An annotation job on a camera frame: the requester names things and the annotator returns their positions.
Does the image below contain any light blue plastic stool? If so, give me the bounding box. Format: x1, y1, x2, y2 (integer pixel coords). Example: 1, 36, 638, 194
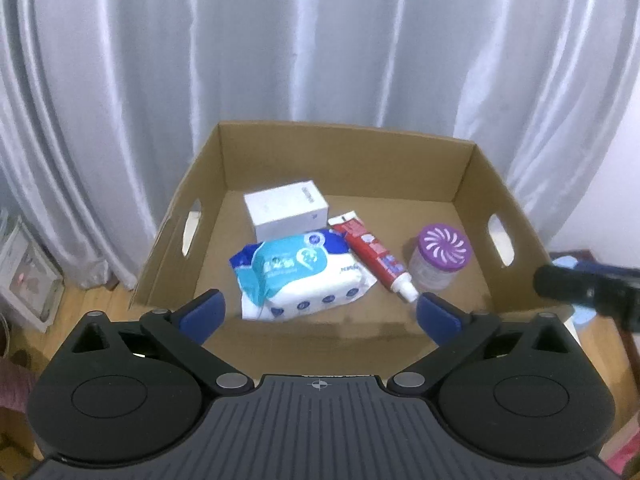
550, 254, 598, 326

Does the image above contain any purple lid air freshener jar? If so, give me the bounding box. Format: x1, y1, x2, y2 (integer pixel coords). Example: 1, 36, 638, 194
407, 224, 472, 292

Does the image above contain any red toothpaste tube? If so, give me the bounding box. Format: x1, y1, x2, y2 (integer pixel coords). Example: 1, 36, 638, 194
327, 211, 418, 303

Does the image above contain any brown cardboard box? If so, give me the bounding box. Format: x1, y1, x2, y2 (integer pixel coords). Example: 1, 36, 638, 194
127, 120, 575, 386

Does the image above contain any small white carton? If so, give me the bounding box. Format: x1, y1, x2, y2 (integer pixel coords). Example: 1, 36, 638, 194
243, 180, 330, 242

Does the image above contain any grey curtain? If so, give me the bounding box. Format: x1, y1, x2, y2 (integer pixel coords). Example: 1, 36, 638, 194
0, 0, 640, 291

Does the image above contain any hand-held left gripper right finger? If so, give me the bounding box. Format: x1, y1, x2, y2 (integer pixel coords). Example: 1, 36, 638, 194
386, 292, 582, 395

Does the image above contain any pink floral blanket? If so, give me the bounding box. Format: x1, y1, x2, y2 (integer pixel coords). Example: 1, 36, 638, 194
602, 425, 640, 480

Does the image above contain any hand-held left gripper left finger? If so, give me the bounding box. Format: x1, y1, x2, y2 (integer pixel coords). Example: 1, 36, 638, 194
69, 288, 253, 396

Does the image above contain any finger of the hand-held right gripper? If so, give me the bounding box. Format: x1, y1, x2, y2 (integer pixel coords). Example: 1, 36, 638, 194
533, 259, 640, 333

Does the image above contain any blue white wet wipes pack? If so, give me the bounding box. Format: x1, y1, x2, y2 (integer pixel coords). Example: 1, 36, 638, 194
229, 228, 377, 322

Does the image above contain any white picture frame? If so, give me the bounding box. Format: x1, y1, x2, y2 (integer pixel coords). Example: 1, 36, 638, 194
0, 210, 66, 333

